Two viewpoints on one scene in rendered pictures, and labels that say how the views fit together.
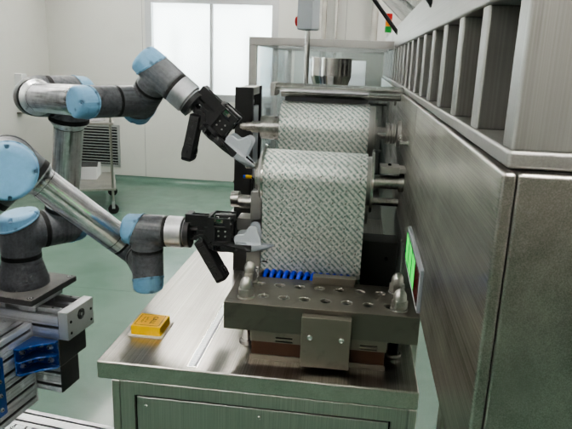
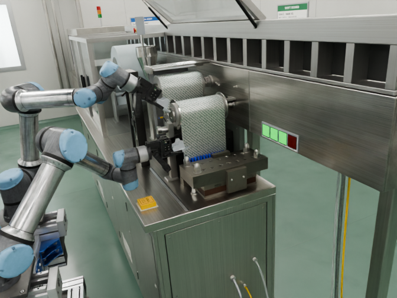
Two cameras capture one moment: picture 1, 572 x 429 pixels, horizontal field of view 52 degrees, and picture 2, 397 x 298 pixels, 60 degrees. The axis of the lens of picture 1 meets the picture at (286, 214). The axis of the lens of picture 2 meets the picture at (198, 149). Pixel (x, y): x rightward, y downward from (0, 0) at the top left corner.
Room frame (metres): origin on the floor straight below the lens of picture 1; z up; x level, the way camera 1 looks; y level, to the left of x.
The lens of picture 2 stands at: (-0.07, 0.78, 1.68)
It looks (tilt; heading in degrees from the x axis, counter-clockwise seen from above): 21 degrees down; 330
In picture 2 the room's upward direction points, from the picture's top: 4 degrees counter-clockwise
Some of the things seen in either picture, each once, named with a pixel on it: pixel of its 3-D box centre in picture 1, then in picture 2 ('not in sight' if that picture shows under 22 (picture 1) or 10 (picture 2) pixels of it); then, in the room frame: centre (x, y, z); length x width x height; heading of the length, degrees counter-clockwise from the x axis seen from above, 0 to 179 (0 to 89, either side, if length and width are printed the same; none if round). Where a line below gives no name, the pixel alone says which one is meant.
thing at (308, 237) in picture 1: (311, 240); (204, 139); (1.30, -0.06, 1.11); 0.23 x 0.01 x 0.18; 83
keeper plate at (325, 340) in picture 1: (325, 342); (236, 180); (1.08, -0.09, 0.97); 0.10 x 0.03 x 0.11; 83
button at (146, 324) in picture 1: (151, 324); (146, 202); (1.24, 0.30, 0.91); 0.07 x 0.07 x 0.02; 83
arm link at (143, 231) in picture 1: (145, 231); (126, 158); (1.35, 0.33, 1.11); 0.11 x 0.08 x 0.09; 83
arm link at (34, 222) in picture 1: (21, 231); (13, 184); (1.70, 0.80, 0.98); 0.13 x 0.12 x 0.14; 136
